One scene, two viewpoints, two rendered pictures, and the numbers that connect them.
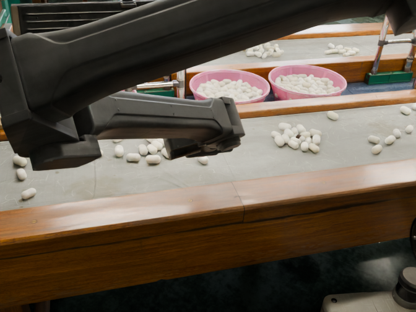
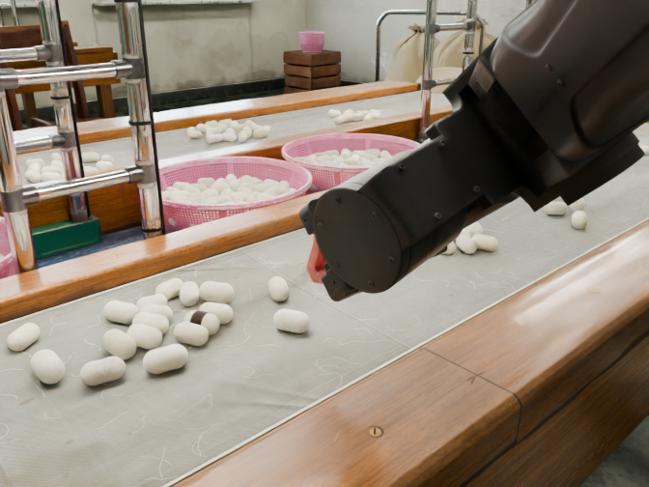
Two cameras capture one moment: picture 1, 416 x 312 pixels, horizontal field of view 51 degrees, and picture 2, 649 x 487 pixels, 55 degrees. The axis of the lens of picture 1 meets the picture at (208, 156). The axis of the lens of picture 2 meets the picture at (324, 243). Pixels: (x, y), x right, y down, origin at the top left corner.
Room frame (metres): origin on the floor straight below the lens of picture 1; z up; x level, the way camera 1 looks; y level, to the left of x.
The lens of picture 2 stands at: (0.44, 0.22, 1.04)
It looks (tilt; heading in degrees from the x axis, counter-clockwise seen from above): 22 degrees down; 334
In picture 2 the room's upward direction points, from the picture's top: straight up
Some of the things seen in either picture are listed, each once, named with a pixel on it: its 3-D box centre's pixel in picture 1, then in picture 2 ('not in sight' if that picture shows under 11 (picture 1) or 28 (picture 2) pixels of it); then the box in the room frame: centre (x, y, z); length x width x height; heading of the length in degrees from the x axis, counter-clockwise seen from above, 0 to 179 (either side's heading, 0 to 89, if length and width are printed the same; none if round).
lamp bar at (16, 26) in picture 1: (160, 16); not in sight; (1.00, 0.12, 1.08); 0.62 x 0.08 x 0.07; 106
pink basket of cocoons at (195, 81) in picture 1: (228, 97); (228, 206); (1.34, -0.06, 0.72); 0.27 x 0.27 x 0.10
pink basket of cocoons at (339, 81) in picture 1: (304, 91); (353, 173); (1.42, -0.33, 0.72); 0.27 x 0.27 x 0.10
